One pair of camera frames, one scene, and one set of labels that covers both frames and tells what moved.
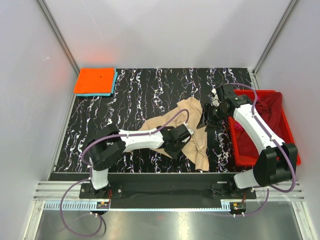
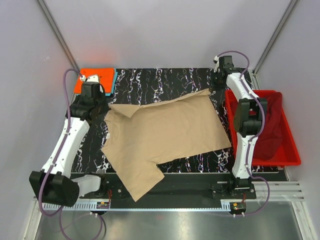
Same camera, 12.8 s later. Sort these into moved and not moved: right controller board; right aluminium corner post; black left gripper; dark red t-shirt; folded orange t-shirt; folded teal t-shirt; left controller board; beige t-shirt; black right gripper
Moved: black right gripper; black left gripper; beige t-shirt
Not moved: folded teal t-shirt; right aluminium corner post; left controller board; folded orange t-shirt; right controller board; dark red t-shirt
